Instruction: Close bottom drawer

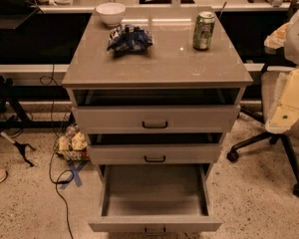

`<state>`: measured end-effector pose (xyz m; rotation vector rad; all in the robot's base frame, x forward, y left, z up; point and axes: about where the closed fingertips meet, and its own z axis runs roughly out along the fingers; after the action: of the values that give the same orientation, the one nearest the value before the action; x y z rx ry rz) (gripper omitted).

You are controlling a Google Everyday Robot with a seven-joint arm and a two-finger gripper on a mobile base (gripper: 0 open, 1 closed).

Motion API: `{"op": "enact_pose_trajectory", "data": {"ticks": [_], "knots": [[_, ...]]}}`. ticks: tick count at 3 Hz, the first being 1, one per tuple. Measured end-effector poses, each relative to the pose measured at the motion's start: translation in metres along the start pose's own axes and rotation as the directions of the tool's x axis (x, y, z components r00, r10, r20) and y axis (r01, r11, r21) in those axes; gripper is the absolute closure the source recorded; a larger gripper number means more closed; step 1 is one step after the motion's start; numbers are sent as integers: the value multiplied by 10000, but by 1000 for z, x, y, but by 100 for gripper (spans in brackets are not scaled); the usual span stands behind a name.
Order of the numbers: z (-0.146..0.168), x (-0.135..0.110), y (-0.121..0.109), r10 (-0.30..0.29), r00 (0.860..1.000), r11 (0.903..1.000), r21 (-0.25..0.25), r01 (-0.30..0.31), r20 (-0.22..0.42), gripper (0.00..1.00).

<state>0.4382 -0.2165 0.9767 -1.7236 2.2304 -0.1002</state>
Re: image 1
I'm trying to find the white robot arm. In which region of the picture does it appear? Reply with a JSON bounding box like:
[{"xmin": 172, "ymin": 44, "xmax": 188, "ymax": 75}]
[{"xmin": 264, "ymin": 9, "xmax": 299, "ymax": 133}]

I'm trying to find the grey top drawer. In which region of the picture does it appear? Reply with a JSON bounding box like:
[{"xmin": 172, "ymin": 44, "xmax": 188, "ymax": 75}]
[{"xmin": 72, "ymin": 105, "xmax": 240, "ymax": 133}]

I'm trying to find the grey drawer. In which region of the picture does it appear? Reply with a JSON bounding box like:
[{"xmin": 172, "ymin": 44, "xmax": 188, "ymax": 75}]
[
  {"xmin": 88, "ymin": 143, "xmax": 221, "ymax": 164},
  {"xmin": 89, "ymin": 164, "xmax": 221, "ymax": 235},
  {"xmin": 72, "ymin": 105, "xmax": 240, "ymax": 133}
]

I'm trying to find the grey drawer cabinet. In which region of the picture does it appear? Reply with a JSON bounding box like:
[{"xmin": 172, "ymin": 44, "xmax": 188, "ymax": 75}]
[{"xmin": 61, "ymin": 5, "xmax": 254, "ymax": 184}]

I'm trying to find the grey middle drawer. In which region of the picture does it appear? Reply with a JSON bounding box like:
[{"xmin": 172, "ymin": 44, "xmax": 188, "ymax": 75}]
[{"xmin": 88, "ymin": 143, "xmax": 221, "ymax": 164}]

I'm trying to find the grey bottom drawer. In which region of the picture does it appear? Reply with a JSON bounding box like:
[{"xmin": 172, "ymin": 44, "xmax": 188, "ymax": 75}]
[{"xmin": 89, "ymin": 164, "xmax": 221, "ymax": 235}]

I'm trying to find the blue crumpled chip bag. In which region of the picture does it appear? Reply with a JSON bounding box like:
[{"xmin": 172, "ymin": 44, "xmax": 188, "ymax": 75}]
[{"xmin": 107, "ymin": 24, "xmax": 153, "ymax": 52}]

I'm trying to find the snack bags pile on floor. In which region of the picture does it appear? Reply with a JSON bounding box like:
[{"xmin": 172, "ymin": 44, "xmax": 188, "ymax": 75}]
[{"xmin": 57, "ymin": 125, "xmax": 90, "ymax": 161}]

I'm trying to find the blue tape cross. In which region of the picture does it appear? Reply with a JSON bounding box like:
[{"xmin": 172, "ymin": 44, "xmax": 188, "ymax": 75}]
[{"xmin": 60, "ymin": 160, "xmax": 88, "ymax": 189}]

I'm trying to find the green soda can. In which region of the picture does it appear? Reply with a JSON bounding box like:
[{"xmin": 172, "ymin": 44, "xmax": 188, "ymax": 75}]
[{"xmin": 192, "ymin": 11, "xmax": 215, "ymax": 50}]

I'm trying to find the white ceramic bowl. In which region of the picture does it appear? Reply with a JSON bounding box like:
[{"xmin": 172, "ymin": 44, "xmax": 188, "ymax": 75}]
[{"xmin": 96, "ymin": 2, "xmax": 126, "ymax": 27}]

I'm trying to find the grey office chair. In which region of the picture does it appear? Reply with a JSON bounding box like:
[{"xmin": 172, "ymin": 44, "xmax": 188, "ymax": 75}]
[{"xmin": 226, "ymin": 0, "xmax": 299, "ymax": 198}]

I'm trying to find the black grabber tool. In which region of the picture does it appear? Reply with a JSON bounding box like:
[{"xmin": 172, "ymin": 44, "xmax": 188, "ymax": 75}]
[{"xmin": 0, "ymin": 131, "xmax": 35, "ymax": 167}]

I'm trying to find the black tripod stand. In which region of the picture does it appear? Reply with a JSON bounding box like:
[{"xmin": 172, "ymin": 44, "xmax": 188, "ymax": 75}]
[{"xmin": 0, "ymin": 75, "xmax": 74, "ymax": 129}]

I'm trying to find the black floor cable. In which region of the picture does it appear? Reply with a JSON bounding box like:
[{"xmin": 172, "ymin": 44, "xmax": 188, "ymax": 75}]
[{"xmin": 39, "ymin": 63, "xmax": 76, "ymax": 239}]

